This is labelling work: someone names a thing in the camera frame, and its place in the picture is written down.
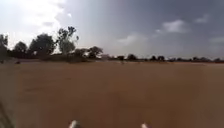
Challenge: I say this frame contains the group of tall trees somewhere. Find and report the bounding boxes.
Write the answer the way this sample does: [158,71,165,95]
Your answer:
[0,26,105,63]

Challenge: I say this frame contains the row of distant trees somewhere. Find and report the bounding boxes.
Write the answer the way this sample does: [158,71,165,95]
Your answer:
[107,53,224,64]

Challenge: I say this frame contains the brown dirt field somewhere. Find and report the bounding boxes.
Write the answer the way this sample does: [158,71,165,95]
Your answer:
[0,59,224,128]

